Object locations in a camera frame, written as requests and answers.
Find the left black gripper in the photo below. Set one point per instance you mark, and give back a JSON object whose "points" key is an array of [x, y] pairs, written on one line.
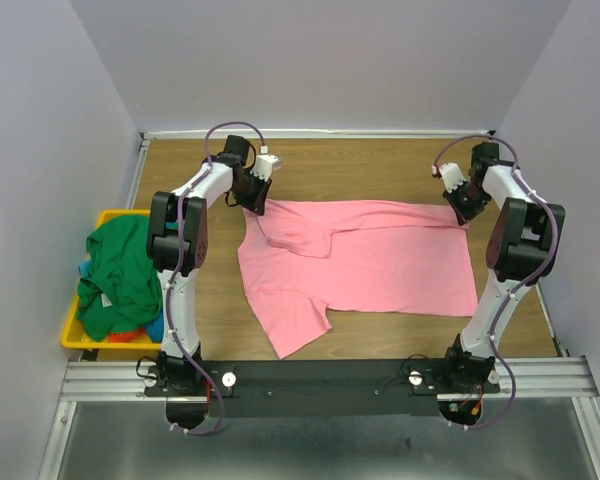
{"points": [[256, 203]]}

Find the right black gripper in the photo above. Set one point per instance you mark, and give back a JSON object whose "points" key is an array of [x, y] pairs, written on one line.
{"points": [[463, 215]]}

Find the pink t shirt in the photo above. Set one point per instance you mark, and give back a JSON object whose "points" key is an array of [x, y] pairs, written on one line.
{"points": [[300, 260]]}

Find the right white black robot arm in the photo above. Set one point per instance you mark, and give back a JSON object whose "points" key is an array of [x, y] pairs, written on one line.
{"points": [[521, 250]]}

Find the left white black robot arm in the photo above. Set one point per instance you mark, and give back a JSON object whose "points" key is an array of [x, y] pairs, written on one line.
{"points": [[177, 245]]}

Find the green t shirt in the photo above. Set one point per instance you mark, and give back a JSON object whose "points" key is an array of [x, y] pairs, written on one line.
{"points": [[121, 292]]}

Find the blue t shirt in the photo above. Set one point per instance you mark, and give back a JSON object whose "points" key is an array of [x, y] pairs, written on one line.
{"points": [[154, 328]]}

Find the yellow plastic bin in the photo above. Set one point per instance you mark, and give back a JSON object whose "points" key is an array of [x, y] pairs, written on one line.
{"points": [[74, 335]]}

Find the orange t shirt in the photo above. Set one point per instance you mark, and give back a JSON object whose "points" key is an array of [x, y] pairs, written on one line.
{"points": [[136, 336]]}

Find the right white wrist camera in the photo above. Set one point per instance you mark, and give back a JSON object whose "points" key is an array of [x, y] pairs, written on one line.
{"points": [[452, 176]]}

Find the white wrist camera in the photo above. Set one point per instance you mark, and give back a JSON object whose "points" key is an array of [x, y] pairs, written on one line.
{"points": [[265, 165], [452, 176]]}

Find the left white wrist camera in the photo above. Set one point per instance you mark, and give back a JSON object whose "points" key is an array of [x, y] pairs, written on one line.
{"points": [[265, 165]]}

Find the aluminium front rail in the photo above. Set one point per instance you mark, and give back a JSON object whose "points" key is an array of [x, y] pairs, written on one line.
{"points": [[559, 377]]}

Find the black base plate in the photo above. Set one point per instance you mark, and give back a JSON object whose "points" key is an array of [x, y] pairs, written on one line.
{"points": [[199, 398]]}

